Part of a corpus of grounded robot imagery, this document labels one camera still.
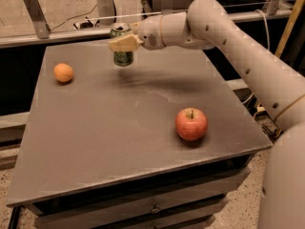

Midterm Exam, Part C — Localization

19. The left metal bracket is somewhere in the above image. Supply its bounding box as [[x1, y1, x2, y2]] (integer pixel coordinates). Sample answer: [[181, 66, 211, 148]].
[[23, 0, 51, 39]]

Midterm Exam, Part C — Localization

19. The orange fruit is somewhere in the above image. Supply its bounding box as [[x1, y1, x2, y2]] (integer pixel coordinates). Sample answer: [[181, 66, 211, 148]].
[[53, 63, 73, 83]]

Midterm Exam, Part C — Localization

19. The green soda can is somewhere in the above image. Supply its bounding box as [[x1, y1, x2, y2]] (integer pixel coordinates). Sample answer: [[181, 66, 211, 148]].
[[110, 23, 133, 67]]

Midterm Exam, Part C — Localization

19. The grey drawer cabinet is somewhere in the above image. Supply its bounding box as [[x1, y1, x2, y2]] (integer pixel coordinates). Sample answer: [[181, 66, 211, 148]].
[[7, 41, 271, 229]]

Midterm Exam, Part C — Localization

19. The metal drawer knob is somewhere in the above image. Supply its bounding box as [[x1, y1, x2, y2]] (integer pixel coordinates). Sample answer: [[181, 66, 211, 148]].
[[151, 203, 161, 214]]

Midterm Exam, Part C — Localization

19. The yellow wooden pole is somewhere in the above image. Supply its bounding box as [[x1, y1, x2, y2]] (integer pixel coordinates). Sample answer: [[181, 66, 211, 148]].
[[275, 0, 305, 58]]

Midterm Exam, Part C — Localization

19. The grey metal railing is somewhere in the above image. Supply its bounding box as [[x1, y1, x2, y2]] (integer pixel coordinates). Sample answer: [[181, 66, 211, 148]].
[[0, 10, 292, 49]]

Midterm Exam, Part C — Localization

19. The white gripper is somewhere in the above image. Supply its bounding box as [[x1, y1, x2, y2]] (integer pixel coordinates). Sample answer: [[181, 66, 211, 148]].
[[108, 15, 164, 52]]

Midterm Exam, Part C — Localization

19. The right metal bracket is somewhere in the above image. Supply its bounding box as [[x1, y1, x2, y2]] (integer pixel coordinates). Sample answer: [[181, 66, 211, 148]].
[[262, 0, 280, 15]]

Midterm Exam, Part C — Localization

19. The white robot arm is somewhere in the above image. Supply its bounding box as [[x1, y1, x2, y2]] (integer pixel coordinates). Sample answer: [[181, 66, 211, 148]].
[[109, 0, 305, 229]]

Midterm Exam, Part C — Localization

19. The red apple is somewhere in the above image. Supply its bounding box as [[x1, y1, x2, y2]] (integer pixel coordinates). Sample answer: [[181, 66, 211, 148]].
[[175, 108, 208, 141]]

